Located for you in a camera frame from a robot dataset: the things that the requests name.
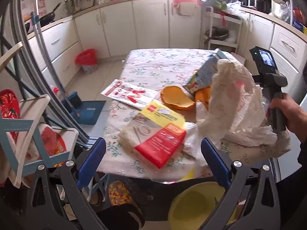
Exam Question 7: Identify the white kitchen cabinets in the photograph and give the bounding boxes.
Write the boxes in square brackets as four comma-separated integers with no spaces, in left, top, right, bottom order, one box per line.
[27,0,207,82]

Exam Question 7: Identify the black wok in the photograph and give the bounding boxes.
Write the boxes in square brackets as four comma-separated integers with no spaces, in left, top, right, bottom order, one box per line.
[40,2,62,27]

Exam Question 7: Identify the grey metal frame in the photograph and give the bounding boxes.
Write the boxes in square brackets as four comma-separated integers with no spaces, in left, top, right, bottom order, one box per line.
[0,0,96,148]

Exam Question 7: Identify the bag of green vegetables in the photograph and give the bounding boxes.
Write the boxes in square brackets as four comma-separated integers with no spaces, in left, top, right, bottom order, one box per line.
[209,0,228,11]

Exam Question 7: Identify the white red printed bag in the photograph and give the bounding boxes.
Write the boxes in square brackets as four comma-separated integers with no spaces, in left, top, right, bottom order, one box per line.
[100,79,160,111]

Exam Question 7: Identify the white jug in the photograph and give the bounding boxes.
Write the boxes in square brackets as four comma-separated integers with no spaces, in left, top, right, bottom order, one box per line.
[270,0,288,17]

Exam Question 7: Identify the metal wok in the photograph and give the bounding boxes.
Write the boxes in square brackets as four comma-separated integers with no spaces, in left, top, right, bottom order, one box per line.
[205,26,229,41]

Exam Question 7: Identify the floral tablecloth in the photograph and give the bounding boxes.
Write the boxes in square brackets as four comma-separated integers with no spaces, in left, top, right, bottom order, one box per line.
[97,48,280,181]

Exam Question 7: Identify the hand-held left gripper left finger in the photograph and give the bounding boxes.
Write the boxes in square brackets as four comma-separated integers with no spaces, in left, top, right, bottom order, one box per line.
[23,137,108,230]

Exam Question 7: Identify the red pot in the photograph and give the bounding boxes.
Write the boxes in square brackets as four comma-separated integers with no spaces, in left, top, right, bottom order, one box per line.
[293,8,306,25]

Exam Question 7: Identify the blue drink carton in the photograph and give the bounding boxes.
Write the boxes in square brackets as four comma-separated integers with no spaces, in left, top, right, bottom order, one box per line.
[182,48,227,95]

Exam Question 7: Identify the white trolley shelf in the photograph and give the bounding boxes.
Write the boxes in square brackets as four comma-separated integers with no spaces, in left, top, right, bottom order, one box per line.
[204,5,243,53]

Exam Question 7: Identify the white blue folding chair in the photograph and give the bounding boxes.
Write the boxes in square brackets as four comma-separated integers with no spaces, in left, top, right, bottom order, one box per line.
[0,90,79,188]

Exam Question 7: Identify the yellow red plastic package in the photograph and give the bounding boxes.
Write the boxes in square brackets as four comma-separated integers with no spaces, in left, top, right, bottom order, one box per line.
[119,99,187,169]

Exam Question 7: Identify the red cloth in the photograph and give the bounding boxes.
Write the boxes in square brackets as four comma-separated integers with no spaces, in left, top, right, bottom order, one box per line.
[173,0,202,7]

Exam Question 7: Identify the yellow plastic basin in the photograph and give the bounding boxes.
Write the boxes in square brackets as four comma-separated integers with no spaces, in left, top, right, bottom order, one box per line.
[167,182,237,230]

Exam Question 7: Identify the red lined waste bin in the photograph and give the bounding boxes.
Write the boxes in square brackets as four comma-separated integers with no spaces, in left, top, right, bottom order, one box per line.
[75,48,97,73]

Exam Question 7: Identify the floral slipper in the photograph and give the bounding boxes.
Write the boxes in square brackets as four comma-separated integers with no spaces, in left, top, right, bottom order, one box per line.
[108,181,135,206]

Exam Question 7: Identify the person's right hand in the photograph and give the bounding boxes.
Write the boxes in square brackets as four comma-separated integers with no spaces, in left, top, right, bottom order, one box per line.
[265,93,307,137]

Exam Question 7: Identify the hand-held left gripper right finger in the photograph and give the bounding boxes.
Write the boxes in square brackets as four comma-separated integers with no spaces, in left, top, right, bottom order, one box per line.
[201,138,281,230]

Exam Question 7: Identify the orange peel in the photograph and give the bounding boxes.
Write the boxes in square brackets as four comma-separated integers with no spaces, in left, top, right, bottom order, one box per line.
[195,86,213,103]
[160,85,196,111]

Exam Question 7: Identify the white drawer cabinet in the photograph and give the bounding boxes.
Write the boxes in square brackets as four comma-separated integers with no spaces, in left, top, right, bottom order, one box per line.
[236,7,307,77]

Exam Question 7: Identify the utensil rack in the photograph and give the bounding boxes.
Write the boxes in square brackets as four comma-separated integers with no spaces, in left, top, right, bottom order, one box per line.
[63,0,96,15]

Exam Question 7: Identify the white tissue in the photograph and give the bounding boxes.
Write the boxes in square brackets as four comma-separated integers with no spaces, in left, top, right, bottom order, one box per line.
[183,122,209,167]

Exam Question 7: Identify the large white plastic bag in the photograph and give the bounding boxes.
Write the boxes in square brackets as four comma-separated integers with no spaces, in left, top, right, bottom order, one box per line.
[195,59,292,159]

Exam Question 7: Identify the black pot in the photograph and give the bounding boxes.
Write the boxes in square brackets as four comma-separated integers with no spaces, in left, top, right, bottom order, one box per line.
[254,0,268,13]

